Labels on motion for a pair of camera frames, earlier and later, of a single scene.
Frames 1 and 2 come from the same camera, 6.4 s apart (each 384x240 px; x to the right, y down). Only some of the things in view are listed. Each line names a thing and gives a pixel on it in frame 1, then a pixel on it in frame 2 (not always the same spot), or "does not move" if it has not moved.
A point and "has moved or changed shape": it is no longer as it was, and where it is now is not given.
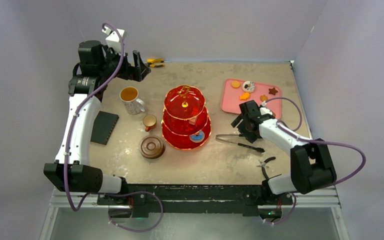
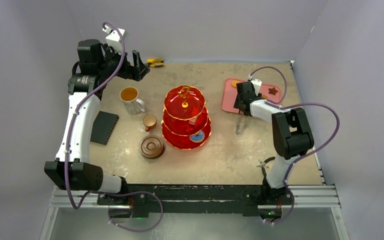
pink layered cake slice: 192,121 does not move
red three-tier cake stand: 181,102 does not move
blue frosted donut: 197,137 does not move
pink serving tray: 234,92 does not move
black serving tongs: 218,137 has moved or changed shape
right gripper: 242,120 to 241,107
